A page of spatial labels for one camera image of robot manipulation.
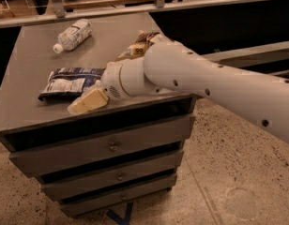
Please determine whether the clear plastic water bottle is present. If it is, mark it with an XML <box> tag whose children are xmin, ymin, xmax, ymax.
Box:
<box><xmin>53</xmin><ymin>19</ymin><xmax>92</xmax><ymax>53</ymax></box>

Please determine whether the bottom grey drawer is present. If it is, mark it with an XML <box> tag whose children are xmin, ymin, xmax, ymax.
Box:
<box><xmin>60</xmin><ymin>173</ymin><xmax>177</xmax><ymax>217</ymax></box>

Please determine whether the brown chip bag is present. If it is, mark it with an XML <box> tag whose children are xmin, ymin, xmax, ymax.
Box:
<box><xmin>116</xmin><ymin>31</ymin><xmax>173</xmax><ymax>61</ymax></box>

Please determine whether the top grey drawer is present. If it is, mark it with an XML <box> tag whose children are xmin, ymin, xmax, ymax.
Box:
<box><xmin>9</xmin><ymin>114</ymin><xmax>194</xmax><ymax>177</ymax></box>

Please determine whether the blue chip bag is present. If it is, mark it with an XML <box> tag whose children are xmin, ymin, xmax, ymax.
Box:
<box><xmin>38</xmin><ymin>67</ymin><xmax>104</xmax><ymax>100</ymax></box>

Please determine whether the grey metal railing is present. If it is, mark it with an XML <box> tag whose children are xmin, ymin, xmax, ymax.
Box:
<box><xmin>0</xmin><ymin>0</ymin><xmax>289</xmax><ymax>77</ymax></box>

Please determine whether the grey drawer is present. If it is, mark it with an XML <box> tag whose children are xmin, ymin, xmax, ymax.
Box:
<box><xmin>9</xmin><ymin>114</ymin><xmax>194</xmax><ymax>177</ymax></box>
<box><xmin>60</xmin><ymin>173</ymin><xmax>177</xmax><ymax>217</ymax></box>
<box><xmin>41</xmin><ymin>149</ymin><xmax>183</xmax><ymax>201</ymax></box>

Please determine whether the grey drawer cabinet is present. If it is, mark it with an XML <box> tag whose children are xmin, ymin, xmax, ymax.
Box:
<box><xmin>0</xmin><ymin>13</ymin><xmax>195</xmax><ymax>206</ymax></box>

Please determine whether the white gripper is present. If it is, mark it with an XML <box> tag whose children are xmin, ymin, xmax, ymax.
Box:
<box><xmin>68</xmin><ymin>63</ymin><xmax>123</xmax><ymax>114</ymax></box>

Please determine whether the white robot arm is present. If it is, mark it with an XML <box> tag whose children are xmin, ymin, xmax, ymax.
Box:
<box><xmin>68</xmin><ymin>42</ymin><xmax>289</xmax><ymax>143</ymax></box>

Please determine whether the middle grey drawer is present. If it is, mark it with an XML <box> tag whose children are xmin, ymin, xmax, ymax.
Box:
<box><xmin>41</xmin><ymin>149</ymin><xmax>183</xmax><ymax>201</ymax></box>

